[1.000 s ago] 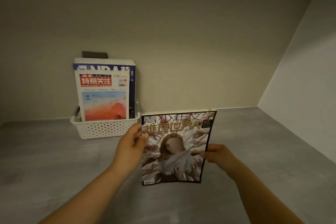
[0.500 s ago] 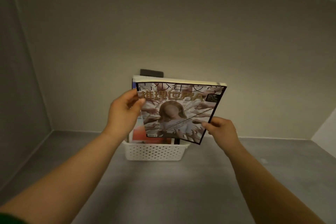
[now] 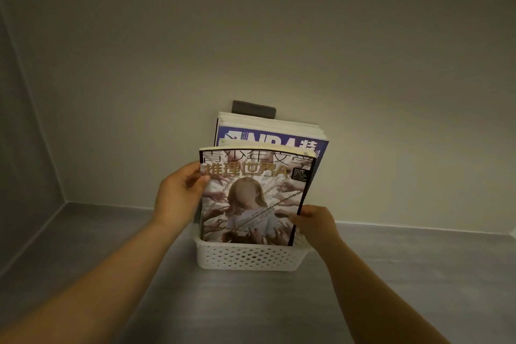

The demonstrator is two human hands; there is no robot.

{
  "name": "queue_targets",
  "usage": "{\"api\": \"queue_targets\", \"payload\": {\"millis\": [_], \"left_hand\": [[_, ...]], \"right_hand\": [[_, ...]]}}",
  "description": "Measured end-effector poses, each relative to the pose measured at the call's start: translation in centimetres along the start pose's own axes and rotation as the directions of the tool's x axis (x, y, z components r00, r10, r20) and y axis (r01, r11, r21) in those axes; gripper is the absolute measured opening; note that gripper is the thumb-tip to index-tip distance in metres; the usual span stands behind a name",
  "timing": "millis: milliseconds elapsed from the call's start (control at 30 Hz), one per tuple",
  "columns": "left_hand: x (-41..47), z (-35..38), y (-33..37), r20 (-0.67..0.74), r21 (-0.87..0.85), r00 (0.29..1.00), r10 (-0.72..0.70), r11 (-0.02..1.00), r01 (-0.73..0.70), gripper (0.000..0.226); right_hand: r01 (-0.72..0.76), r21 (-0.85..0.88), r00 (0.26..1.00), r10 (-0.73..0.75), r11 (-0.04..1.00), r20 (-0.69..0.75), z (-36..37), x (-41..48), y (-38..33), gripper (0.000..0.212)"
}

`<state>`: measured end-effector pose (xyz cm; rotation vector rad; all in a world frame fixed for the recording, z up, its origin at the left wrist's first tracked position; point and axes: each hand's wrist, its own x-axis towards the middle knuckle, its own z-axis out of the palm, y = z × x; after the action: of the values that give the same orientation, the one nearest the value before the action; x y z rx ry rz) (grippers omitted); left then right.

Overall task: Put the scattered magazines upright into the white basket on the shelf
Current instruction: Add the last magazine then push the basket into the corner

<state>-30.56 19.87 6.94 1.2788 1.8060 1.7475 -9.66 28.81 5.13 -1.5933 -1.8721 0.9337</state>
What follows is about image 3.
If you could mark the person's left hand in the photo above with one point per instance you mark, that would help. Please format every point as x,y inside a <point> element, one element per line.
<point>176,197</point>

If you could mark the person's right hand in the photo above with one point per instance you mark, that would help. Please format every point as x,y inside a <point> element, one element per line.
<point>316,225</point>

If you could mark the person's right thumb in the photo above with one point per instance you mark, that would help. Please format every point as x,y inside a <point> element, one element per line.
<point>308,210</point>

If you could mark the person's left thumb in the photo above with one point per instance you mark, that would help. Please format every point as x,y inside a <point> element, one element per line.
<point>190,170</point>

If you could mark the magazine with illustrated figure cover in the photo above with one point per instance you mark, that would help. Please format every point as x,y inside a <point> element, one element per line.
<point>258,194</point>

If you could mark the person's right forearm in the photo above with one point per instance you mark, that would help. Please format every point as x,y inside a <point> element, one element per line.
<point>371,295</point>

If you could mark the person's left forearm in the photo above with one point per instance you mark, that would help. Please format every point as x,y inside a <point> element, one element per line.
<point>86,283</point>

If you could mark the blue cover magazine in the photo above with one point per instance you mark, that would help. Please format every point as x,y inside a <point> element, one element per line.
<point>278,142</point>

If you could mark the white perforated plastic basket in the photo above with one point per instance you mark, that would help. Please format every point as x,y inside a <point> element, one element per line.
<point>246,255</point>

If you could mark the stack of magazines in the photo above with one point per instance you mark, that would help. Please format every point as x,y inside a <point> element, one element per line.
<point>270,125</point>

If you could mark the grey wall socket plate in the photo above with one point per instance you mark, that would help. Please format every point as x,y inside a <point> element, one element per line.
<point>253,108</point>

